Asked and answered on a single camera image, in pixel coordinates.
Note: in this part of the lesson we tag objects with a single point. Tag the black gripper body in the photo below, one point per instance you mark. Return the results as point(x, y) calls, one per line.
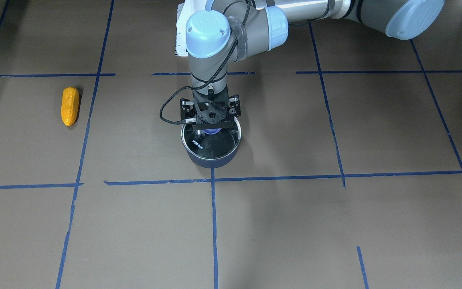
point(185, 108)

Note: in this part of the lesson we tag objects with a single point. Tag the glass pot lid blue knob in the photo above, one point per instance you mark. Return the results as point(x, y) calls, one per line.
point(235, 131)

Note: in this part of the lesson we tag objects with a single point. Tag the yellow toy corn cob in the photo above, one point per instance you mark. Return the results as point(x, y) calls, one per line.
point(70, 105)

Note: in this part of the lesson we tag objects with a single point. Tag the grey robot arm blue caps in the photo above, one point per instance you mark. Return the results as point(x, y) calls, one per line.
point(215, 33)

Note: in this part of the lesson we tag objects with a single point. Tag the dark blue saucepan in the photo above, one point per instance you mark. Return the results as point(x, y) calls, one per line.
point(210, 151)

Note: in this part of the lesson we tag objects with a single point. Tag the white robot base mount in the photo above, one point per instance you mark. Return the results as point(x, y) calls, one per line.
point(181, 19)

